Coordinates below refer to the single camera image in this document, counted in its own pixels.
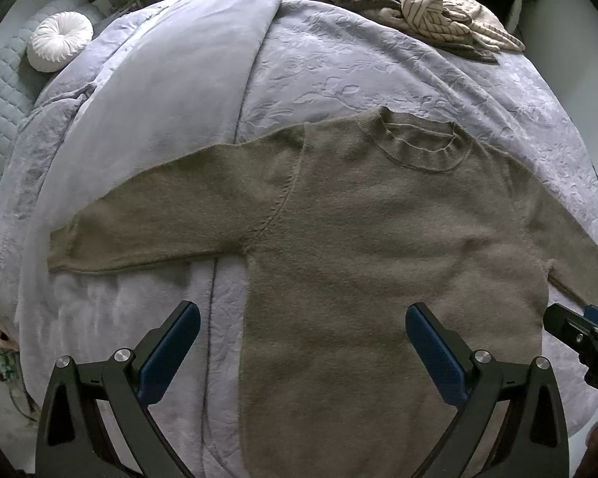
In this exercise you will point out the round white pleated cushion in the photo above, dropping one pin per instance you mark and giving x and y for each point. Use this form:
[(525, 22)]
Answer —
[(58, 40)]

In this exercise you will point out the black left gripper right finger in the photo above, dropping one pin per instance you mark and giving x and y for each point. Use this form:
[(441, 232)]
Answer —
[(532, 440)]

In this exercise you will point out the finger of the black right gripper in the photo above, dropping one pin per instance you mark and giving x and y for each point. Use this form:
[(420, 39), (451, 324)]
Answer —
[(579, 332)]

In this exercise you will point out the grey quilted headboard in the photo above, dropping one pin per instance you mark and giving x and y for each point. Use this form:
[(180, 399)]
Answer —
[(20, 84)]

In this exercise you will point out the lavender embossed bedspread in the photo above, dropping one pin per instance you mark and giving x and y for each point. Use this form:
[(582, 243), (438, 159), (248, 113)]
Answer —
[(316, 62)]

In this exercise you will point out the lavender plush blanket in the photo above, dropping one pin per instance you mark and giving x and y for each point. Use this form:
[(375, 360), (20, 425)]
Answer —
[(177, 87)]

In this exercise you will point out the olive green knit sweater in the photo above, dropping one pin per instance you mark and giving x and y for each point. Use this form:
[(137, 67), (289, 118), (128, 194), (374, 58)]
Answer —
[(343, 225)]

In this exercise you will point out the beige striped knit garment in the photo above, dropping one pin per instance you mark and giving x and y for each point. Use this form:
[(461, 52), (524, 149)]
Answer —
[(485, 27)]

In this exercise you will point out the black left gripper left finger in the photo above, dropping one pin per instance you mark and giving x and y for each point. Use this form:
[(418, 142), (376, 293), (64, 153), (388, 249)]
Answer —
[(72, 440)]

